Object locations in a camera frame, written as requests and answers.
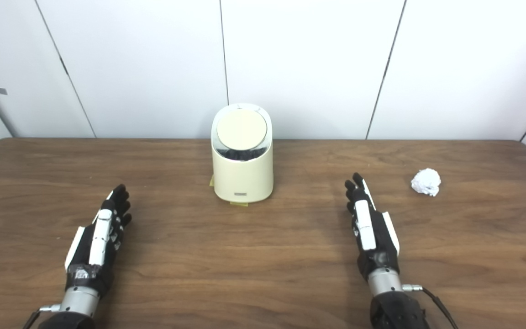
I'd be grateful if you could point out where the cream-colored round bin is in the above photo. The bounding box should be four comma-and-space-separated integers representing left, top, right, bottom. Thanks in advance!
211, 103, 274, 203

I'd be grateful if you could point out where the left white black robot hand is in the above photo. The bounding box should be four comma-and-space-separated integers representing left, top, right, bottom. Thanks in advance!
64, 184, 132, 297

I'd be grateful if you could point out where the white paper ball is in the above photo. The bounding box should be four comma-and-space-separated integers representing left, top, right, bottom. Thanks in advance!
410, 168, 442, 197

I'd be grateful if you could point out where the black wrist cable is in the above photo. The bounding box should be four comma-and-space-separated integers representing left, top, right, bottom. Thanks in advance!
402, 284, 459, 329
22, 305, 61, 329

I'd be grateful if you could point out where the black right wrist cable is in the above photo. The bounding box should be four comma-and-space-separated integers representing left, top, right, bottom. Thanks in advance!
402, 284, 459, 329

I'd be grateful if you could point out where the cream round bin lid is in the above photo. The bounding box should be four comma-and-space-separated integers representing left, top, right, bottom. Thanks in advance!
216, 109, 268, 150

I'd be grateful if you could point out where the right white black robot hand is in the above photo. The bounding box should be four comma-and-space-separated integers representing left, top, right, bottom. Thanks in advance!
344, 172, 401, 282

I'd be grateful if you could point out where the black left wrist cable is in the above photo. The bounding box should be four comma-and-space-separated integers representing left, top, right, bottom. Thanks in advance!
22, 305, 61, 329

